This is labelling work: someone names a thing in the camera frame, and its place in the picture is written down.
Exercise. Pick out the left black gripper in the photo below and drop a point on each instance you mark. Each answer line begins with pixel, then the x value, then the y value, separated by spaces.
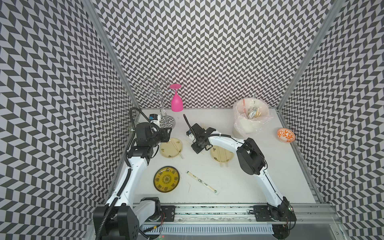
pixel 165 136

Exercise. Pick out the cream plate left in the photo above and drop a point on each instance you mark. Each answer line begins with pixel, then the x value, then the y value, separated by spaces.
pixel 167 150

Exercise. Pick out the cream plate centre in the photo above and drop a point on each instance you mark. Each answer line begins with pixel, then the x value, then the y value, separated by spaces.
pixel 213 153

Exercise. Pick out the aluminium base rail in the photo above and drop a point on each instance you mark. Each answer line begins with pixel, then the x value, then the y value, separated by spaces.
pixel 306 221

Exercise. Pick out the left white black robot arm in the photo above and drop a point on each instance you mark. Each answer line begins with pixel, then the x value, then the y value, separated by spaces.
pixel 118 219

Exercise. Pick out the white bin with plastic bag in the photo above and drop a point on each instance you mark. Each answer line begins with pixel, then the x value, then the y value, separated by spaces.
pixel 244 127

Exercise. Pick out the cream plate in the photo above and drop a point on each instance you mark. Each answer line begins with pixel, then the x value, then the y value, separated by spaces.
pixel 213 153
pixel 167 150

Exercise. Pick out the metal wire cup rack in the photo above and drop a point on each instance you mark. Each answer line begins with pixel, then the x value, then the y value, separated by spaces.
pixel 156 92

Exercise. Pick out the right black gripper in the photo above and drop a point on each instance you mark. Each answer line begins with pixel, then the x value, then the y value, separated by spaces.
pixel 197 150

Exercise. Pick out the bare wooden chopsticks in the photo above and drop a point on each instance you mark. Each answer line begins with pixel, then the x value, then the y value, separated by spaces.
pixel 175 146
pixel 222 157

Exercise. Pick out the pink plastic goblet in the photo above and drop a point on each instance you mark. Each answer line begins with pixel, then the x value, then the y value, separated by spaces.
pixel 177 102

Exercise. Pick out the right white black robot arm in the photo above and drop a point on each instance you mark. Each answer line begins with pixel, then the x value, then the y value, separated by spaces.
pixel 252 162

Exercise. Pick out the small orange patterned dish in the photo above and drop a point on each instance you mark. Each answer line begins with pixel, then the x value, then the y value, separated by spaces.
pixel 286 135

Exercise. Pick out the dark yellow patterned plate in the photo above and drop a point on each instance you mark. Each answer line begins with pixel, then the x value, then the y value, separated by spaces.
pixel 166 179

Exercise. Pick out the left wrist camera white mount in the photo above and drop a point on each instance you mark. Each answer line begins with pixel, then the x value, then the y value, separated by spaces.
pixel 155 119

